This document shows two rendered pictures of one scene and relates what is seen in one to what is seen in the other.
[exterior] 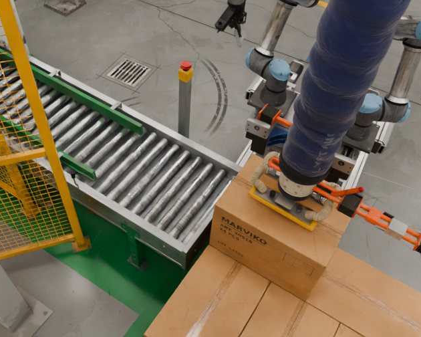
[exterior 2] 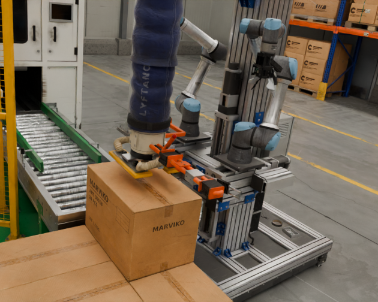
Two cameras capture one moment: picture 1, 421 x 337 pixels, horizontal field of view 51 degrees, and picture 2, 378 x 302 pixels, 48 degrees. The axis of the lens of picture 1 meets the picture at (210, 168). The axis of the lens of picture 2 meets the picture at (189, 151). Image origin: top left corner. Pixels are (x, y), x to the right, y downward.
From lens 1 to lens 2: 1.84 m
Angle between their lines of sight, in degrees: 37
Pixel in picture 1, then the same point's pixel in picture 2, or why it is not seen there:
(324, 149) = (145, 87)
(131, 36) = not seen: hidden behind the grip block
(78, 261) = not seen: hidden behind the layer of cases
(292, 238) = (125, 193)
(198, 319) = (27, 256)
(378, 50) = not seen: outside the picture
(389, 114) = (258, 135)
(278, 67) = (189, 100)
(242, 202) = (109, 169)
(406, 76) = (272, 103)
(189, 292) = (38, 241)
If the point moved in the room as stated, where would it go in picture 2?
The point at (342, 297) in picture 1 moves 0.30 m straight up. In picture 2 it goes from (166, 293) to (172, 241)
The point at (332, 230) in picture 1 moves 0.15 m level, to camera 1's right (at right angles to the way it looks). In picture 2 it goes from (164, 200) to (190, 210)
